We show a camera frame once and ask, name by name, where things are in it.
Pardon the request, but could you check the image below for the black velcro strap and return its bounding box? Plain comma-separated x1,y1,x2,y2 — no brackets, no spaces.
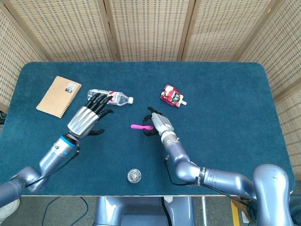
194,166,206,187

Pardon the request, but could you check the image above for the silver embossed round tin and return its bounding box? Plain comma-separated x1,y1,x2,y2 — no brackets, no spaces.
127,168,142,184

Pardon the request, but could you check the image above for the black torso cable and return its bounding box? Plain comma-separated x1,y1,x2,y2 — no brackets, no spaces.
161,197,174,226

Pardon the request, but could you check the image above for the white sneaker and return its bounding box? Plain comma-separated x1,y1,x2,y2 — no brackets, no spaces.
0,199,21,220

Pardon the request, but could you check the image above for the blue floor cable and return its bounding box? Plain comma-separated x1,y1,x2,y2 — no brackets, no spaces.
41,196,89,226

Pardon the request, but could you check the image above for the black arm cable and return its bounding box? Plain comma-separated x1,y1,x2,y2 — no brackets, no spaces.
25,145,80,188
164,155,259,212

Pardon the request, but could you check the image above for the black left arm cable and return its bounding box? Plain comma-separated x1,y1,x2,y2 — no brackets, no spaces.
25,145,80,188

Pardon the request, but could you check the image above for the brown paper bag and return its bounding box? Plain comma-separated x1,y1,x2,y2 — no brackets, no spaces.
231,196,252,212

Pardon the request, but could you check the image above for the brown spiral notebook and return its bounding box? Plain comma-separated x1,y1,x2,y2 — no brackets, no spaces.
36,75,82,119

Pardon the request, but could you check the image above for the woven bamboo screen panel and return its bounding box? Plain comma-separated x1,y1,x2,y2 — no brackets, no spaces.
176,0,283,62
0,4,48,113
235,0,301,174
103,0,196,62
4,0,118,62

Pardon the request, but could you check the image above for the clear plastic water bottle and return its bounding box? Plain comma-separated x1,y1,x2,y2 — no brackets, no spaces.
87,89,134,106

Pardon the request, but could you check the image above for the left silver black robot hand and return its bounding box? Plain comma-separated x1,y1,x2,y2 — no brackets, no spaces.
67,93,114,139

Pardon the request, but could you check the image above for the blue-grey robot torso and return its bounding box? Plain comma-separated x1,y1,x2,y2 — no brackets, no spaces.
93,196,196,226

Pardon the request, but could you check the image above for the red spouted juice pouch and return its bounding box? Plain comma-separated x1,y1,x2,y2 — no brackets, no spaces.
160,84,188,108

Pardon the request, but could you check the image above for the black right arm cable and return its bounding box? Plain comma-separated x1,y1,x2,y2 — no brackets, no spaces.
164,155,259,212

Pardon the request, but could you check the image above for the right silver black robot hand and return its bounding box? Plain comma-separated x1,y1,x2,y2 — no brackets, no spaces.
142,106,176,137

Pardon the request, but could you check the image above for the blue felt table cover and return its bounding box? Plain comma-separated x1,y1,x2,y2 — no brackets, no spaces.
0,61,296,197

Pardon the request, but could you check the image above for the white table leg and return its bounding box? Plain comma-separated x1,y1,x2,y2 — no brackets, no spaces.
201,196,209,226

